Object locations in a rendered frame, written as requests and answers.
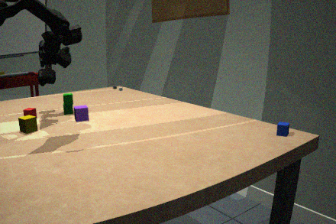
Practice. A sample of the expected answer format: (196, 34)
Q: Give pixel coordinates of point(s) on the purple cube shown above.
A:
(81, 113)

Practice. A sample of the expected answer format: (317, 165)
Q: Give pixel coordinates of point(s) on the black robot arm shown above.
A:
(61, 32)

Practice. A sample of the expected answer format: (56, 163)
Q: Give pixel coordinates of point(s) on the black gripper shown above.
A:
(46, 75)

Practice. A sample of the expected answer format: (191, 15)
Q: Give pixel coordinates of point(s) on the green block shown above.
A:
(68, 109)
(68, 98)

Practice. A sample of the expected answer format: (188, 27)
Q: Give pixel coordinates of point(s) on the yellow block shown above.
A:
(28, 124)

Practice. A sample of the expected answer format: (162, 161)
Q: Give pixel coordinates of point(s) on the red block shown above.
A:
(30, 111)

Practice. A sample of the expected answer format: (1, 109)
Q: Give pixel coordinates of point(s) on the small blue block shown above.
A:
(282, 129)

